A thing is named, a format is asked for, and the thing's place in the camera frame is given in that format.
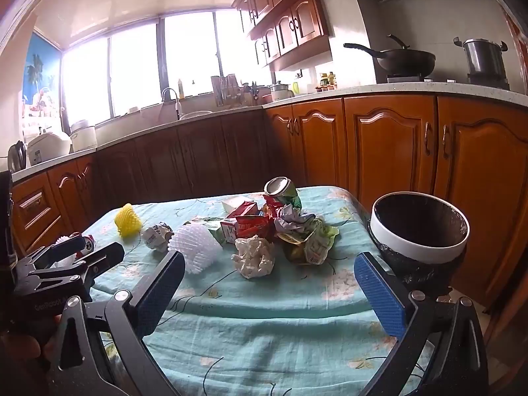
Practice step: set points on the wooden cabinets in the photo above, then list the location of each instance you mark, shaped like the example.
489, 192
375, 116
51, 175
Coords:
288, 20
387, 148

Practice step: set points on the red snack wrapper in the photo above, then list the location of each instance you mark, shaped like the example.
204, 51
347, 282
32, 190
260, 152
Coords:
258, 227

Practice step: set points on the white lidded cooking pot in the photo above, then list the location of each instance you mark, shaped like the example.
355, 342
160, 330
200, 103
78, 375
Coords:
83, 134

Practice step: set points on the red white crumpled packet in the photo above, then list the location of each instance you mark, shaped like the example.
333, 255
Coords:
82, 244

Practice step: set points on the white foam block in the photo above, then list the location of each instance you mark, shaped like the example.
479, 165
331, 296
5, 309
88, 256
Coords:
233, 204

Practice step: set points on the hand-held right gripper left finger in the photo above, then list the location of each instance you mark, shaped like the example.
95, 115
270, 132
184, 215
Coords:
159, 297

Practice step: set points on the kitchen window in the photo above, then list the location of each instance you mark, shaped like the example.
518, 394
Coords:
136, 70

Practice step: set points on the white foam fruit net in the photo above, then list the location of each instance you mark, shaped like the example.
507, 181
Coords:
194, 247

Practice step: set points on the white rice cooker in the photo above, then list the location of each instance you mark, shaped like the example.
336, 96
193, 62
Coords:
47, 146

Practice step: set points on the small crumpled printed paper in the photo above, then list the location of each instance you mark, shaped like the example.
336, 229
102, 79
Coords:
156, 236

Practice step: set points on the black wok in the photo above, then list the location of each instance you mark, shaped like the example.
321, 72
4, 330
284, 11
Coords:
406, 60

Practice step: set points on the green milk carton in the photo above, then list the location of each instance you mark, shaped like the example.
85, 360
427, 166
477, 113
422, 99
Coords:
213, 229

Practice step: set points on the person's left hand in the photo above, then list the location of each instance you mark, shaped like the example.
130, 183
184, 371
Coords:
20, 350

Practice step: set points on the gas stove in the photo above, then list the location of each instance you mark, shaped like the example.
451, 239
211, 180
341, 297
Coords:
486, 80

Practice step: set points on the red white milk carton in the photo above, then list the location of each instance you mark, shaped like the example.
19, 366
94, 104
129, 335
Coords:
230, 229

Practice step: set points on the yellow dish soap bottle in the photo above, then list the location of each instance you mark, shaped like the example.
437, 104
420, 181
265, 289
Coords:
181, 88

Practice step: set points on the crushed green drink can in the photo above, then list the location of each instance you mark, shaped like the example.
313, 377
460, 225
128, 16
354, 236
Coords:
284, 192

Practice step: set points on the chrome sink faucet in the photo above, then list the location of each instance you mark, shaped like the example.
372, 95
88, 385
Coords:
171, 99

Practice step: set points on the white bowl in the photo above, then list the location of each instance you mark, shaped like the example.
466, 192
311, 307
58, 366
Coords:
416, 243

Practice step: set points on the metal dish rack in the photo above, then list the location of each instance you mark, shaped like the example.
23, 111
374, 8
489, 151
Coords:
226, 88

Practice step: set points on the wooden lower cabinets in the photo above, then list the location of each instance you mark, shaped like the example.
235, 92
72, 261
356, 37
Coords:
387, 148

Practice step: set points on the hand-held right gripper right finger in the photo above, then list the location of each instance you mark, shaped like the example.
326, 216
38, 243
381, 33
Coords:
379, 297

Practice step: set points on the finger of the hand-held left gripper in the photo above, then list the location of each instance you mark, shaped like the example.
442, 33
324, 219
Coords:
101, 255
62, 247

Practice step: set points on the crumpled grey paper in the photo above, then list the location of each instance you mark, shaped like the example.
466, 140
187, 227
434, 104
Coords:
293, 219

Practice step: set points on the small white kitchen appliance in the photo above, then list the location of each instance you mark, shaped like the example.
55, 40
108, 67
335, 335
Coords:
281, 90

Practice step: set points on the light stone countertop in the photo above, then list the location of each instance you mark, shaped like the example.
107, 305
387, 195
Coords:
371, 90

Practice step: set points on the crumpled white paper ball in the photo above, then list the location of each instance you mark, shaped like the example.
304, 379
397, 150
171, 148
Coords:
253, 255

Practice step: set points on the blue wall poster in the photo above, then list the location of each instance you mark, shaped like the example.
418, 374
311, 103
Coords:
41, 86

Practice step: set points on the green plastic wrapper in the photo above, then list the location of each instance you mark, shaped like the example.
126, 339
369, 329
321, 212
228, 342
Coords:
315, 245

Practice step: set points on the wooden upper cabinets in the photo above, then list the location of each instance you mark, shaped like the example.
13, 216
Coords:
288, 20

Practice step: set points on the dark electric kettle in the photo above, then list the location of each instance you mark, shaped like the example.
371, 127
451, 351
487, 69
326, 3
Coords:
17, 156

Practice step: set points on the group of condiment bottles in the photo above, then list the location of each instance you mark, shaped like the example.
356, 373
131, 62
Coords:
326, 81

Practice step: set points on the steel stock pot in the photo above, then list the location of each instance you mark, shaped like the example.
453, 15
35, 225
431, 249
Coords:
482, 55

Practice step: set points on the teal floral tablecloth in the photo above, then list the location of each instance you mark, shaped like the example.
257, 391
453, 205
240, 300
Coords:
264, 317

